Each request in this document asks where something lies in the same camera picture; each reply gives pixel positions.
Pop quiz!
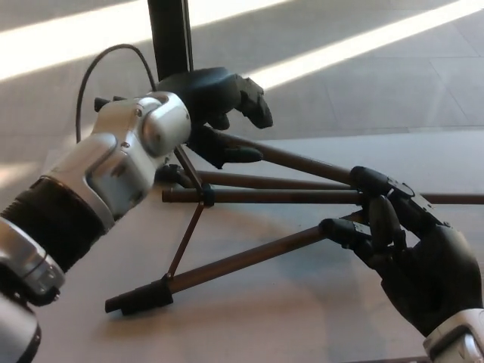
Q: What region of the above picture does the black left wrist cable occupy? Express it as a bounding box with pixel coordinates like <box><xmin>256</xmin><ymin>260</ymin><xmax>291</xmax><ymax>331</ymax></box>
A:
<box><xmin>75</xmin><ymin>43</ymin><xmax>158</xmax><ymax>143</ymax></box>

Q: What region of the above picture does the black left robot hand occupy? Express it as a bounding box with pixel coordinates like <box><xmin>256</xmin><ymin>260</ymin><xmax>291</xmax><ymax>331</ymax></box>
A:
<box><xmin>156</xmin><ymin>67</ymin><xmax>275</xmax><ymax>170</ymax></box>

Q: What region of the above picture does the black vertical post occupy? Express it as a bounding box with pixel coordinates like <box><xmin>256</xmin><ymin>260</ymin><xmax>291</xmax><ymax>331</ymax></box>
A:
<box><xmin>147</xmin><ymin>0</ymin><xmax>195</xmax><ymax>82</ymax></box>

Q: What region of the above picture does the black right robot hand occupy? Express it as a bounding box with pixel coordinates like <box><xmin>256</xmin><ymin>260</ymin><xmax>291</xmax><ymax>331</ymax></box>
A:
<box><xmin>319</xmin><ymin>165</ymin><xmax>484</xmax><ymax>339</ymax></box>

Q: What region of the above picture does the black and brown camera tripod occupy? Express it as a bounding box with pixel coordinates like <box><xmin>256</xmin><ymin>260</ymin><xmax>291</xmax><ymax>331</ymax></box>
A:
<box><xmin>94</xmin><ymin>96</ymin><xmax>484</xmax><ymax>316</ymax></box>

